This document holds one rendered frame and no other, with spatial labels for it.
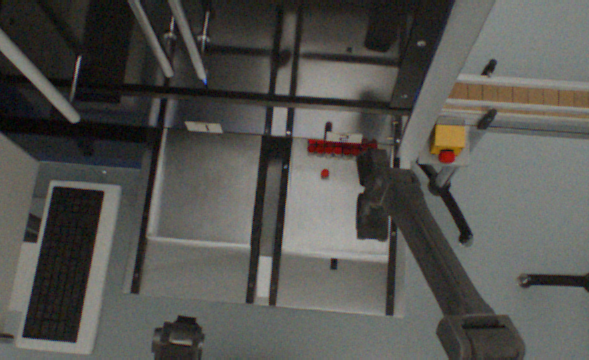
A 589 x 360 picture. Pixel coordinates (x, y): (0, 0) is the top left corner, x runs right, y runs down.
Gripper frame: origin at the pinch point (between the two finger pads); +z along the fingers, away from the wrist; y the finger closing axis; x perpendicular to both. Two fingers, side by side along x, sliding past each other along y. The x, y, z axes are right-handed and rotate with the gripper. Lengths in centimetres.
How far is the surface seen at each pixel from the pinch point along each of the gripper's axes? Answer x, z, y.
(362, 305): -0.7, 21.9, -10.5
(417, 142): -11.0, 1.3, 24.2
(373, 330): -11, 109, 5
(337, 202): 6.8, 17.3, 14.4
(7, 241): 89, 19, -2
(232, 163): 34.7, 15.8, 22.9
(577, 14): -92, 85, 140
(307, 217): 14.2, 18.0, 10.0
